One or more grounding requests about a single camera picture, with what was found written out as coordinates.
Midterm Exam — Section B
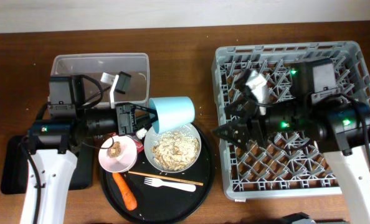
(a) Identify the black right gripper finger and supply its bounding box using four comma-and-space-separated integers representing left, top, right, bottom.
234, 69, 257, 102
212, 119, 250, 151

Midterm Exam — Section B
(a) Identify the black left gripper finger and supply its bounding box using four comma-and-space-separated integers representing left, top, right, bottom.
135, 114, 158, 132
132, 104, 157, 114

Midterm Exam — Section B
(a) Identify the white tissue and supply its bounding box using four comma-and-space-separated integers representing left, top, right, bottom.
136, 128, 148, 139

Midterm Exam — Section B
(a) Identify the light blue cup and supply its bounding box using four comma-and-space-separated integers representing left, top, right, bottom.
149, 96, 196, 134

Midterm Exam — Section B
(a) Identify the grey bowl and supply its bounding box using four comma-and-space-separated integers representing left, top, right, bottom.
144, 124, 202, 173

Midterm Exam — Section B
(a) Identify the pink bowl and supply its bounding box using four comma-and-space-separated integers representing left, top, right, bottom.
98, 136, 138, 173

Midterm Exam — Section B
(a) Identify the brown food scrap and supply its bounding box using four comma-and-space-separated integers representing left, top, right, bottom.
107, 142, 121, 158

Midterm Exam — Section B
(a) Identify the white plastic fork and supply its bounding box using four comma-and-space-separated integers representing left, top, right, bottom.
144, 177, 196, 192

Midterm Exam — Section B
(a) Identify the wooden chopstick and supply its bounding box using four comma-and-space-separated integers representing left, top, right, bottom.
128, 171, 204, 186

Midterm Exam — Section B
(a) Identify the orange carrot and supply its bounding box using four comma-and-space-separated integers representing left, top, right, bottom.
112, 172, 138, 211

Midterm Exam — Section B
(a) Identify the red snack wrapper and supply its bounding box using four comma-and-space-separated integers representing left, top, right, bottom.
110, 133, 144, 154

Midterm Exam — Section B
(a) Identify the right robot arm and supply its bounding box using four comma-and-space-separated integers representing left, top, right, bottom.
214, 58, 370, 223

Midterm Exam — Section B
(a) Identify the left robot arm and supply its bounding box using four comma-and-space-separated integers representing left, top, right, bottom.
19, 74, 158, 223

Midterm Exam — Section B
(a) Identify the grey dishwasher rack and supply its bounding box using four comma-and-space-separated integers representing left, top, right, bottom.
212, 41, 370, 202

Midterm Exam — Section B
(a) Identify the food scraps and rice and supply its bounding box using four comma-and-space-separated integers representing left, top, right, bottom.
151, 132, 200, 172

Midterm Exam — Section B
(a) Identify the clear plastic bin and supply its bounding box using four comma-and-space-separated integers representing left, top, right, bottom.
51, 53, 150, 107

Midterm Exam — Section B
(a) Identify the round black tray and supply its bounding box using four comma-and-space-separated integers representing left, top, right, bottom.
100, 127, 215, 223

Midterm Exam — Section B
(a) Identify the black rectangular tray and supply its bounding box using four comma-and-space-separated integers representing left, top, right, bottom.
0, 136, 94, 195

